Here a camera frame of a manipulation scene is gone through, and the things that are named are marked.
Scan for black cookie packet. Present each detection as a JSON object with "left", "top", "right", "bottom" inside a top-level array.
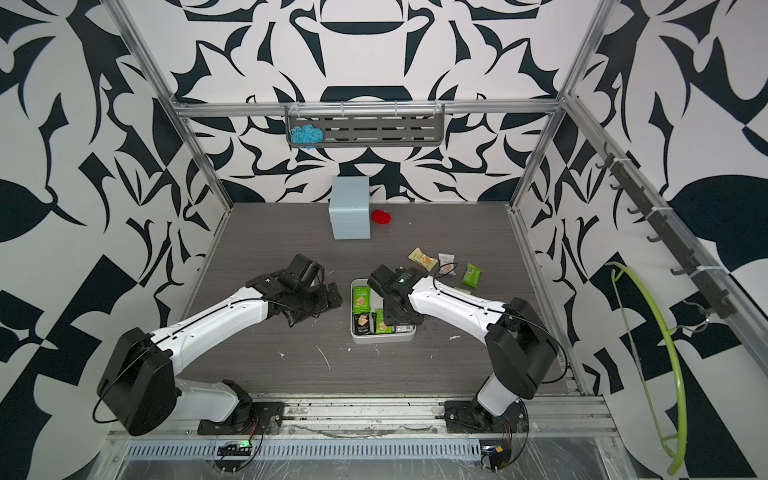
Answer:
[{"left": 352, "top": 312, "right": 376, "bottom": 336}]

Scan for cream cookie packet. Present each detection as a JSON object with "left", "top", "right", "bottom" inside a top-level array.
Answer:
[{"left": 408, "top": 247, "right": 439, "bottom": 272}]

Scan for blue crumpled cloth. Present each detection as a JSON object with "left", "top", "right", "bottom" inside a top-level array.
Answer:
[{"left": 290, "top": 125, "right": 325, "bottom": 149}]

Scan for green cookie packet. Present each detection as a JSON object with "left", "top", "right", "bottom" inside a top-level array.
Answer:
[
  {"left": 461, "top": 263, "right": 483, "bottom": 288},
  {"left": 374, "top": 309, "right": 394, "bottom": 335},
  {"left": 352, "top": 285, "right": 371, "bottom": 315}
]

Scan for red small object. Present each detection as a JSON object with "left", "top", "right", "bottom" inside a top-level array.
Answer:
[{"left": 371, "top": 209, "right": 392, "bottom": 225}]

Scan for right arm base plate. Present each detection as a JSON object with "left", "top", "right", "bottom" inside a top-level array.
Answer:
[{"left": 443, "top": 400, "right": 529, "bottom": 434}]

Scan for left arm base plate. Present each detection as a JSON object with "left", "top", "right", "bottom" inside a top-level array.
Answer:
[{"left": 197, "top": 401, "right": 286, "bottom": 436}]

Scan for white cookie packet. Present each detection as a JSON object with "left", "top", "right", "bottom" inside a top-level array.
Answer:
[{"left": 438, "top": 253, "right": 457, "bottom": 276}]

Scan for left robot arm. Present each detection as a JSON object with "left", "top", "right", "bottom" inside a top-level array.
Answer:
[{"left": 97, "top": 254, "right": 342, "bottom": 436}]

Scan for black hook rail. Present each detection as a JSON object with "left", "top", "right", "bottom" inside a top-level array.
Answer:
[{"left": 599, "top": 151, "right": 737, "bottom": 319}]

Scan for green hose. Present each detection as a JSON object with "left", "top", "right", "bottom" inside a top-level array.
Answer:
[{"left": 604, "top": 261, "right": 689, "bottom": 477}]

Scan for grey wall shelf rack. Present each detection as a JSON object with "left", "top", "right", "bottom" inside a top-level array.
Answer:
[{"left": 284, "top": 101, "right": 446, "bottom": 148}]

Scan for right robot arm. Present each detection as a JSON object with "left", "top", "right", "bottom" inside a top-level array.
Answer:
[{"left": 367, "top": 265, "right": 562, "bottom": 417}]

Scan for light blue drawer box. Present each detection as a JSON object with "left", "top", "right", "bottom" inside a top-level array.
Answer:
[{"left": 328, "top": 176, "right": 371, "bottom": 240}]

